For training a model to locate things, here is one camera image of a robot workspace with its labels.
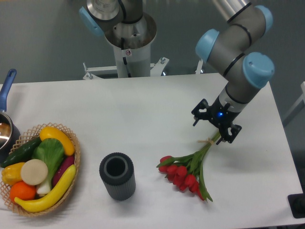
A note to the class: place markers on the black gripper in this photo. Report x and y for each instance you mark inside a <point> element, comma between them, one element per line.
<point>222,118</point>

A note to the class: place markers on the red tulip bouquet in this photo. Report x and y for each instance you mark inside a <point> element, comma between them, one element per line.
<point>186,172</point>

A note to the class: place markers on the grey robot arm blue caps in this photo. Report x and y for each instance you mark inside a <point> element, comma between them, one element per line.
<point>246,74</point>

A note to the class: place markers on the dark grey ribbed vase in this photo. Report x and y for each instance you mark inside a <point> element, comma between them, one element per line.
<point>117,173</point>

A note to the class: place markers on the black device at table edge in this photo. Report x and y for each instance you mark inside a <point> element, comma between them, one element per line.
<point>297,205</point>

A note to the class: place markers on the yellow squash upper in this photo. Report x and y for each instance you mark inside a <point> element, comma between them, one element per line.
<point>55,133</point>

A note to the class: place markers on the purple sweet potato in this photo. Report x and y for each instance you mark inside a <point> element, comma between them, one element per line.
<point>67,162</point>

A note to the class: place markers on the green bok choy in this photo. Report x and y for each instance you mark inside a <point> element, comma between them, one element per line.
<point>51,152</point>

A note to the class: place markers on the yellow banana-shaped squash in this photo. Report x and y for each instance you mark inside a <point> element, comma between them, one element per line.
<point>53,196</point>

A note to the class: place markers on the beige round disc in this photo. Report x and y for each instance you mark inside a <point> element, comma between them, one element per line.
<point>34,172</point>

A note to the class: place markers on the green cucumber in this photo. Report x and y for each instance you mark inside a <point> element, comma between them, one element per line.
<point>21,154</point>

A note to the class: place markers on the orange fruit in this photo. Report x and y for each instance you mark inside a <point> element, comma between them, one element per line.
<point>23,191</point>

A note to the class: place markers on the yellow bell pepper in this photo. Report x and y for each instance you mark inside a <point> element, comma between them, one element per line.
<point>12,174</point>

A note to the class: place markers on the woven wicker basket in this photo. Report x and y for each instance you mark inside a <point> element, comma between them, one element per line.
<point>25,137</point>

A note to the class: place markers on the white frame at right edge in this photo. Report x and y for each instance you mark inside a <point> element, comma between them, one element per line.
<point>296,107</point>

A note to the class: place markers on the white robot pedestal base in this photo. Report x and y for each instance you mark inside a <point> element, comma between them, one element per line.
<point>131,45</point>

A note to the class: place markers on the blue-handled saucepan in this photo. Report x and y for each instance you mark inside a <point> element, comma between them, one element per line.
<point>9,133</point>

